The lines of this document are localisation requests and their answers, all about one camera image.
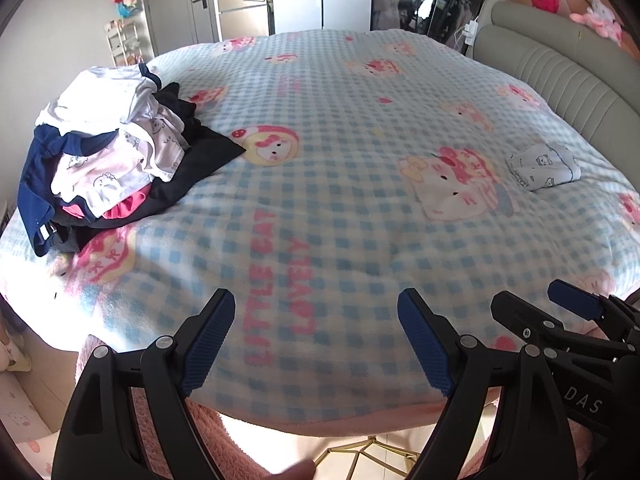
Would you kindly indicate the white shelf rack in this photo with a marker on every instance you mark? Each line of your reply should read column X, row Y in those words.
column 125, row 42

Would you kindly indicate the white small-print garment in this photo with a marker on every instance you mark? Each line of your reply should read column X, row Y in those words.
column 160, row 145

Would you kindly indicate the pink printed floor mat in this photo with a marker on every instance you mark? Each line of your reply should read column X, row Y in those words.
column 22, row 420

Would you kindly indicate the red plush toy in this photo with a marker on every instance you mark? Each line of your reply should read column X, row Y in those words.
column 545, row 0

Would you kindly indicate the pale pink printed garment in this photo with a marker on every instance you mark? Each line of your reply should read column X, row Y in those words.
column 95, row 180

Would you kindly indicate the pink fluffy fabric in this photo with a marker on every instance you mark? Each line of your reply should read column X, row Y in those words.
column 240, row 440

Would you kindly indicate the grey padded headboard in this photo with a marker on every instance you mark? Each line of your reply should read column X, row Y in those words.
column 550, row 65

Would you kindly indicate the hot pink garment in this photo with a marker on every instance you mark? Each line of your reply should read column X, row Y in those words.
column 132, row 206

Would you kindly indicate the blue checked printed blanket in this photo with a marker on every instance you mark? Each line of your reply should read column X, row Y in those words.
column 350, row 210

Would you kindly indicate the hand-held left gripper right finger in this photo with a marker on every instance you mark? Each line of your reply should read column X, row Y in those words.
column 425, row 340

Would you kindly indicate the dark glass wardrobe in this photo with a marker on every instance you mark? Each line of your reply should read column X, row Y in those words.
column 400, row 0

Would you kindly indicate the folded white printed garment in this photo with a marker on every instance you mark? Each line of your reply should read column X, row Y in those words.
column 542, row 166

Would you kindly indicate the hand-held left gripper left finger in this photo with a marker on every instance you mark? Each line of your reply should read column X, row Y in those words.
column 210, row 340

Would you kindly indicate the beige fridge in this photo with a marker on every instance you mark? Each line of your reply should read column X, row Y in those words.
column 240, row 10

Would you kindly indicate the grey wardrobe cabinet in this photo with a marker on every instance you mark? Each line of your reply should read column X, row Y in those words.
column 200, row 10

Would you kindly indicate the red and blue wall doll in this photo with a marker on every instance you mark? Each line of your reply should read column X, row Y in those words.
column 125, row 2

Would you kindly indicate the white charger plug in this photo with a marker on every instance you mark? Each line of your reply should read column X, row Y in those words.
column 471, row 31

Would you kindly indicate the black garment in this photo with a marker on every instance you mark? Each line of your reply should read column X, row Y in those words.
column 200, row 155

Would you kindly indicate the pink cat plush toy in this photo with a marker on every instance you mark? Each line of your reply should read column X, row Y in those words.
column 600, row 20

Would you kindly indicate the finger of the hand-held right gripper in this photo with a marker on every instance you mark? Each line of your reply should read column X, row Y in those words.
column 575, row 297
column 525, row 317

